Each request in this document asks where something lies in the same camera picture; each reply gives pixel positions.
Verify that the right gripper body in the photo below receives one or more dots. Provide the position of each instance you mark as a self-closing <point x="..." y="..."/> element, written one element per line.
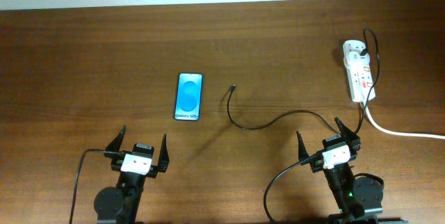
<point x="317" y="164"/>

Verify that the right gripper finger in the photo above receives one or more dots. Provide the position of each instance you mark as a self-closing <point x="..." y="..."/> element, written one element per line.
<point x="303" y="156"/>
<point x="345" y="132"/>

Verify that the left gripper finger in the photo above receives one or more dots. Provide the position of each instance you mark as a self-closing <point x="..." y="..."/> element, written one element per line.
<point x="164" y="158"/>
<point x="115" y="144"/>

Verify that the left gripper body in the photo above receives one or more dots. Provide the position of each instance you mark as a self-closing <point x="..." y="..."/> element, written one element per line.
<point x="114" y="163"/>

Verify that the blue Galaxy smartphone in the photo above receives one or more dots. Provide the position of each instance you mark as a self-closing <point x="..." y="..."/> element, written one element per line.
<point x="188" y="101"/>

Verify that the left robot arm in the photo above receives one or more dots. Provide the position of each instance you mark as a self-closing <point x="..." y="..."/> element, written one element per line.
<point x="119" y="204"/>

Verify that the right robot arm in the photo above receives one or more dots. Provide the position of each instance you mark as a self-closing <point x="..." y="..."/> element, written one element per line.
<point x="358" y="196"/>

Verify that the white charger plug adapter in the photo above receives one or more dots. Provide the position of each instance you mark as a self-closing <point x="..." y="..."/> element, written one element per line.
<point x="355" y="59"/>

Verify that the white power strip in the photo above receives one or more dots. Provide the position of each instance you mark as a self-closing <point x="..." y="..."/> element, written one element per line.
<point x="359" y="79"/>

